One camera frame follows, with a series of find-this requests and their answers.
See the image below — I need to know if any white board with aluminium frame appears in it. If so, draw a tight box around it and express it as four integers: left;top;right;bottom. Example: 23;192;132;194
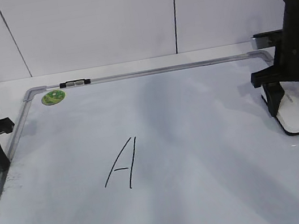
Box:
0;51;299;224

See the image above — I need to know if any green round sticker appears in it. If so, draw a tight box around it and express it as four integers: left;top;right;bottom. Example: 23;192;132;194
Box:
41;90;66;106

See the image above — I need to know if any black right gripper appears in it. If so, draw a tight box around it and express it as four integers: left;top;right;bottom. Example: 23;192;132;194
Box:
250;34;299;117

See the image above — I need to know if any black board hanger clip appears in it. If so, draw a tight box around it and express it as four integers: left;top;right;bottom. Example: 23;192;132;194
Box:
59;78;91;89

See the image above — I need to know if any white board eraser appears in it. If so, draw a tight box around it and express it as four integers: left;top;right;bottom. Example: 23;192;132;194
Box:
274;82;299;136

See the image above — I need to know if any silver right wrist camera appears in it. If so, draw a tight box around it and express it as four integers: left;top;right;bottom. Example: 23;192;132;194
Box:
251;29;283;50

